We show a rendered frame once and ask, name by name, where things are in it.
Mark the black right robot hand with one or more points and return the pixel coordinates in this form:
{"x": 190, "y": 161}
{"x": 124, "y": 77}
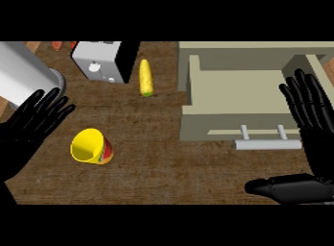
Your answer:
{"x": 315, "y": 134}

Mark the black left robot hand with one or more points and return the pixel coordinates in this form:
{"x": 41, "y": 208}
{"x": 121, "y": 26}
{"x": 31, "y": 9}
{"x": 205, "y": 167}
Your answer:
{"x": 18, "y": 134}

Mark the yellow cup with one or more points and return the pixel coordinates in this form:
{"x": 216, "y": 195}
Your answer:
{"x": 93, "y": 146}

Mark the beige open drawer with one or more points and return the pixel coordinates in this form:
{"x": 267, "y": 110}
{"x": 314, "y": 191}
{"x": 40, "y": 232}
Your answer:
{"x": 236, "y": 102}

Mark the beige drawer cabinet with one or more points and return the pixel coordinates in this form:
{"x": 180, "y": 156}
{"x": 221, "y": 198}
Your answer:
{"x": 250, "y": 53}

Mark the large white cylinder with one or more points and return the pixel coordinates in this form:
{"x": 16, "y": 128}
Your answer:
{"x": 18, "y": 72}

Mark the orange carrot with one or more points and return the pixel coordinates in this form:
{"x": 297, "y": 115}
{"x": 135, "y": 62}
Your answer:
{"x": 56, "y": 45}

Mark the white and black appliance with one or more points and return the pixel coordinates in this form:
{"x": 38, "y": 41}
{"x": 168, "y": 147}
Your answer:
{"x": 103, "y": 61}

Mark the red vegetable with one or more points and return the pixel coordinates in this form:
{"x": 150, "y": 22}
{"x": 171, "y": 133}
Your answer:
{"x": 72, "y": 44}

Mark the yellow corn cob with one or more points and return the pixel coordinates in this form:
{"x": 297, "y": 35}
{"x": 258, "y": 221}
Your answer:
{"x": 146, "y": 78}

